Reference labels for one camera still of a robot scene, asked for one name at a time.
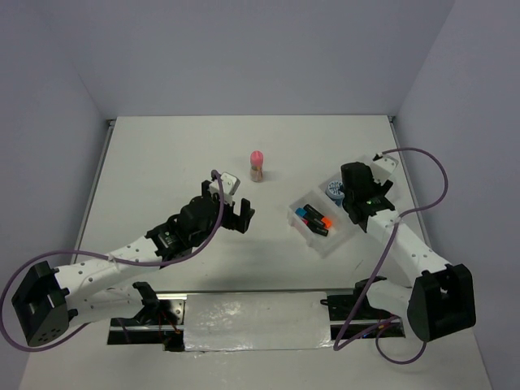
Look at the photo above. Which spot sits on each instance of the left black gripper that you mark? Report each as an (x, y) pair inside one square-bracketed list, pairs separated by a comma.
[(240, 222)]

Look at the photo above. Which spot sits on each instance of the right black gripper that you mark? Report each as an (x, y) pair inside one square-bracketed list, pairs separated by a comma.
[(381, 190)]

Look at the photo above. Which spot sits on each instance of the blue tape roll tub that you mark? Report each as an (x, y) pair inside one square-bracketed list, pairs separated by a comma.
[(335, 191)]

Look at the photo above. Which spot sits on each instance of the orange cap highlighter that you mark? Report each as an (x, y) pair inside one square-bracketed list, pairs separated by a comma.
[(326, 220)]

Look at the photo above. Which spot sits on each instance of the blue cap highlighter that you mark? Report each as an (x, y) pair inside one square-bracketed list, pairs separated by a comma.
[(310, 217)]

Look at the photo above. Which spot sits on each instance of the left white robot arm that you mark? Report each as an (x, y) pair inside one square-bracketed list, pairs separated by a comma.
[(53, 304)]

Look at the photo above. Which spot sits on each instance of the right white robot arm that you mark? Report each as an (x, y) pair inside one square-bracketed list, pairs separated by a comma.
[(439, 299)]

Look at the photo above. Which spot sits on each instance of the translucent white compartment tray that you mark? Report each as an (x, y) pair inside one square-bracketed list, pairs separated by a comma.
[(342, 227)]

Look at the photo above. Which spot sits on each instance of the pink lid small bottle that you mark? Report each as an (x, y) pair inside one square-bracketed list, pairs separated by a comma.
[(256, 160)]

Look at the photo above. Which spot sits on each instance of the white foil front panel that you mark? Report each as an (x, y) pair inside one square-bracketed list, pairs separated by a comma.
[(232, 322)]

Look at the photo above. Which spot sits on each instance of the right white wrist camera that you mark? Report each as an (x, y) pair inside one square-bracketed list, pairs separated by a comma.
[(382, 168)]

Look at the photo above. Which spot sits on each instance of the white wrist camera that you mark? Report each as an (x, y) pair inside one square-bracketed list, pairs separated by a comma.
[(230, 185), (382, 168)]

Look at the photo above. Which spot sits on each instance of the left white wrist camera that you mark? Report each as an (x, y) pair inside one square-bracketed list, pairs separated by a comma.
[(230, 185)]

